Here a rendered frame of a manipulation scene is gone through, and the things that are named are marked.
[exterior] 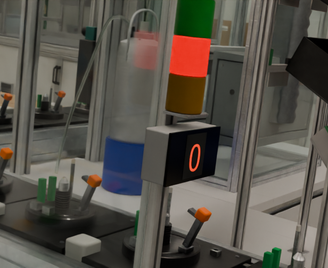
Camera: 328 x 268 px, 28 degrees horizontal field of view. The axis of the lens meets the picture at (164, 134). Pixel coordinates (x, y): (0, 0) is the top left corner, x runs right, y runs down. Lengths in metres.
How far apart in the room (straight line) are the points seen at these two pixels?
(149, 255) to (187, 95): 0.23
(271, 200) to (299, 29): 0.59
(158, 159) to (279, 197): 1.31
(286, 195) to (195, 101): 1.33
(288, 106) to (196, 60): 1.44
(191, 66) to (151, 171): 0.14
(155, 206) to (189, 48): 0.22
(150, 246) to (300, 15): 1.46
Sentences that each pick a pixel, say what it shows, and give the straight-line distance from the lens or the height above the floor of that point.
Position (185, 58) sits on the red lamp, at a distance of 0.86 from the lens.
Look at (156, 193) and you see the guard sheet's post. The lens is 0.92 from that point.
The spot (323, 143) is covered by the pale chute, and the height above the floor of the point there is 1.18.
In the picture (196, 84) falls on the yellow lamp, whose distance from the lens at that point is 0.87.
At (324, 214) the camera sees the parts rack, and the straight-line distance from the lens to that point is 1.24.
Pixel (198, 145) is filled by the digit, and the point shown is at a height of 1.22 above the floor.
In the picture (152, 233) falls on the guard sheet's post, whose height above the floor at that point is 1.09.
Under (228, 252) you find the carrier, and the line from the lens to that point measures 1.24.
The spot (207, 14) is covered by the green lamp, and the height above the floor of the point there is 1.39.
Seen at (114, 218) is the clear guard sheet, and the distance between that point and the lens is 0.88.
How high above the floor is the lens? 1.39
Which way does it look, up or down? 10 degrees down
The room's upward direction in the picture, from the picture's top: 7 degrees clockwise
